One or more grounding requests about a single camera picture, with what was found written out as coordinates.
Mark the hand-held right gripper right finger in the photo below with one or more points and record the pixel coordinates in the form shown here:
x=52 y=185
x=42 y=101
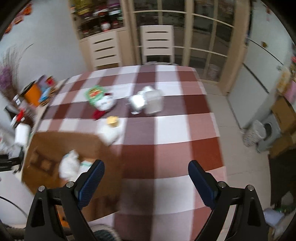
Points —
x=203 y=185

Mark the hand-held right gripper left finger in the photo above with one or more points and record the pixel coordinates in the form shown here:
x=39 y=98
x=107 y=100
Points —
x=90 y=183

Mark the green white medicine box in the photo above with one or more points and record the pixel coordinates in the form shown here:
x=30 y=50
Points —
x=86 y=165

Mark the white radish plush toy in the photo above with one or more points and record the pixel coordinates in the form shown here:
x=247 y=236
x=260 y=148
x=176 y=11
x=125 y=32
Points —
x=111 y=136

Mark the small yellow box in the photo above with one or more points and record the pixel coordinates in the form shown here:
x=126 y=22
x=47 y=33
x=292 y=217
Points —
x=112 y=121

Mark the white cat plush toy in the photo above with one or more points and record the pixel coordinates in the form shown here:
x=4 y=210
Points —
x=105 y=103

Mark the green brick toy box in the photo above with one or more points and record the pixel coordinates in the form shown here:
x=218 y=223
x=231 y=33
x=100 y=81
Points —
x=93 y=93

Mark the translucent plastic container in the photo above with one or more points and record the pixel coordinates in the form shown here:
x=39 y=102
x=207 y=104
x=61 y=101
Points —
x=153 y=102

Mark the dark knitted clothing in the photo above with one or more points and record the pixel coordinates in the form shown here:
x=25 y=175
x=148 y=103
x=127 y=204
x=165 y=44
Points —
x=104 y=234

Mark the patterned white trash can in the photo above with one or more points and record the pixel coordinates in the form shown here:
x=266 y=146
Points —
x=253 y=133

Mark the grey plastic stool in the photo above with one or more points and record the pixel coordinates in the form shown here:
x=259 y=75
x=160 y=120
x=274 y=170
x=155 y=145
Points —
x=270 y=132

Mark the cardboard box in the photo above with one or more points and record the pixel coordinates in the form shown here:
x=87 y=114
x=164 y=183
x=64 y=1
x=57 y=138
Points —
x=284 y=111
x=283 y=144

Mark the woven trivet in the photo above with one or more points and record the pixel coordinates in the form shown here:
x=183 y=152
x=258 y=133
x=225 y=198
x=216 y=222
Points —
x=55 y=92

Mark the blue tissue box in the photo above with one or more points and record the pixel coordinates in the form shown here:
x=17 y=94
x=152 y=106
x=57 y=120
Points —
x=45 y=94

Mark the orange canister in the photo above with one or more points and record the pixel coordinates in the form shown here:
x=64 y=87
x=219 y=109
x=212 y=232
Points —
x=33 y=93

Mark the red tin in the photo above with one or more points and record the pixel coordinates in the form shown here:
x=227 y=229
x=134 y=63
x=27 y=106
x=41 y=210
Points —
x=49 y=81

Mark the purple cup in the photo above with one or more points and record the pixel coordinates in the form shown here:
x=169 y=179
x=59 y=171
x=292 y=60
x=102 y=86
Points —
x=42 y=81

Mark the white refrigerator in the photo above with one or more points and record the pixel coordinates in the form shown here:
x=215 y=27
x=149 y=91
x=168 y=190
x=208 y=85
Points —
x=261 y=81

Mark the pink box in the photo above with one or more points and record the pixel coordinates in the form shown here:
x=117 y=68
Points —
x=291 y=92

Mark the cream framed glass partition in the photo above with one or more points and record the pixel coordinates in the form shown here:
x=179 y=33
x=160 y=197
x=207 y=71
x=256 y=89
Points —
x=235 y=58

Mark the yellow snack bag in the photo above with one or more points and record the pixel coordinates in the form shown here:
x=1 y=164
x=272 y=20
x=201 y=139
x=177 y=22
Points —
x=283 y=80

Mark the dried branch bouquet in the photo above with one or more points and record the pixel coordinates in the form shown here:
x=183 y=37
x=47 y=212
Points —
x=8 y=74

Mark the cream slatted dining chair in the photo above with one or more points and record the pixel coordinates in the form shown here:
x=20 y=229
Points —
x=157 y=34
x=104 y=44

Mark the cream display cabinet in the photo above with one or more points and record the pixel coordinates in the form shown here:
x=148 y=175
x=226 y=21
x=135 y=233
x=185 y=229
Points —
x=129 y=46

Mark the row of glass jars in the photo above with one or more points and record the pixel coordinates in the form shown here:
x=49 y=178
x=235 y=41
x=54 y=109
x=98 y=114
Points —
x=101 y=18

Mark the red paper wall decoration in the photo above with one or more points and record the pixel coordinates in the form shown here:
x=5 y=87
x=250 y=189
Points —
x=18 y=19

